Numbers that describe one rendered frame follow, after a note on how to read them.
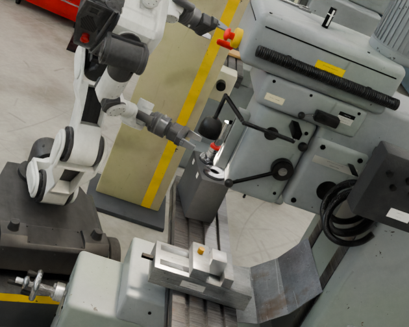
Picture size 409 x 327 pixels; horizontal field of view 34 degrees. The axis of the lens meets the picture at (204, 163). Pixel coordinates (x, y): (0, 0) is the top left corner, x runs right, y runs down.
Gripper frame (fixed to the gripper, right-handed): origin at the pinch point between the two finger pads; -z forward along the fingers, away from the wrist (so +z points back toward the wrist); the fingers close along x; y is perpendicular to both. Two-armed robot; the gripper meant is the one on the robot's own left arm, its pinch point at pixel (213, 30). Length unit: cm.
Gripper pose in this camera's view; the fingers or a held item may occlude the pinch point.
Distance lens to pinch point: 292.0
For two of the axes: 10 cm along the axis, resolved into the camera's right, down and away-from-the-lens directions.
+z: -7.3, -3.1, -6.1
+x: 6.8, -1.9, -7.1
